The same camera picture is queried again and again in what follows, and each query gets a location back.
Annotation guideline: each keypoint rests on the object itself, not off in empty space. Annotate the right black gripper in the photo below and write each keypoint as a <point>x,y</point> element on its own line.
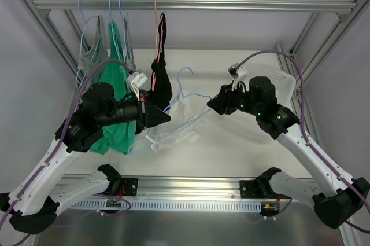
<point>226,101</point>

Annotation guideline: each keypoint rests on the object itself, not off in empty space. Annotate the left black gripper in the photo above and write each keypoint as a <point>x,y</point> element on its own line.
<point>144,111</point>

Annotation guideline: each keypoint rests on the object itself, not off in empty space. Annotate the white tank top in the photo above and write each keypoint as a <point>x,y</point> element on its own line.
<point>185,112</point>

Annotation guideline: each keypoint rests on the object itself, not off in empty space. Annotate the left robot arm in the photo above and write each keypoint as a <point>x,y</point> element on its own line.
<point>37,202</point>

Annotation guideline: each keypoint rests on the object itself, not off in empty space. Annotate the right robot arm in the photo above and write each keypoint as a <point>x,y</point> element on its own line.
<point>336,195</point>

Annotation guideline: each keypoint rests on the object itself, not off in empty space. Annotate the black tank top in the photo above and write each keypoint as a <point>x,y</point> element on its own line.
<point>160,92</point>

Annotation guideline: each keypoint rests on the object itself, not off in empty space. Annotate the green tank top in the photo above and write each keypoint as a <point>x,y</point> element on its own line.
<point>118,137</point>

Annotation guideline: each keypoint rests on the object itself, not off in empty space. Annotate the dark grey tank top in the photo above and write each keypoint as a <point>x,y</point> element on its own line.
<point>129,60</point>

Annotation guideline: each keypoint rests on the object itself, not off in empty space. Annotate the pink hanger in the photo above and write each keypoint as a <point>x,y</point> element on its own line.
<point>157,46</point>

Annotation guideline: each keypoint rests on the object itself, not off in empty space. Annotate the blue hanger with grey top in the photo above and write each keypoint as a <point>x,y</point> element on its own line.
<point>122,16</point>

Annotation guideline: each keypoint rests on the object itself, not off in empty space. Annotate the blue hanger under green top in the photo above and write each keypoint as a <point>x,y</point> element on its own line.
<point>114,50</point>

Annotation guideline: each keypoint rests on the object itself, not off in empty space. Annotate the white plastic basket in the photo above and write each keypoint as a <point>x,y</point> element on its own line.
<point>284,83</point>

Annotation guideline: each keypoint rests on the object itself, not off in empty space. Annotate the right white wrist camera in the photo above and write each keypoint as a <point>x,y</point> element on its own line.
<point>238,73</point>

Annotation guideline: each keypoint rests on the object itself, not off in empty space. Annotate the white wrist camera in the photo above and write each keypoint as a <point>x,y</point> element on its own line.
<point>136,80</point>
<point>238,73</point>

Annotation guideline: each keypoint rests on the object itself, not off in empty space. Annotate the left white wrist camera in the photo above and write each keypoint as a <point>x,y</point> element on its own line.
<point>136,80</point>

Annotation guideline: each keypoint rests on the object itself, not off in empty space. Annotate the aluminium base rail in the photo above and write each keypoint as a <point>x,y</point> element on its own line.
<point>174,190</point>

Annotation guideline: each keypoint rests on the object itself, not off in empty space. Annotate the right aluminium frame strut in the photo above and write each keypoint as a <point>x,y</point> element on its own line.
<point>320,36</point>

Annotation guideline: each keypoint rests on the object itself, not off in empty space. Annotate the aluminium frame strut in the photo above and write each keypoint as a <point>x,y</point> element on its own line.
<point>49,29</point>
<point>320,36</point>

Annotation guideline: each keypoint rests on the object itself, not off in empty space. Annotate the white slotted cable duct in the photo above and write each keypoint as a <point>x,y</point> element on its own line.
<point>169,205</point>

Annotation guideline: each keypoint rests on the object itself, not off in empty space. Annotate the left aluminium frame strut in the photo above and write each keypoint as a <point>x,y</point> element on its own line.
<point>49,29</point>

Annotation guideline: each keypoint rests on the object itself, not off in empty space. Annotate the aluminium hanging rail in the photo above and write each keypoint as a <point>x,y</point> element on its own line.
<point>318,6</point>

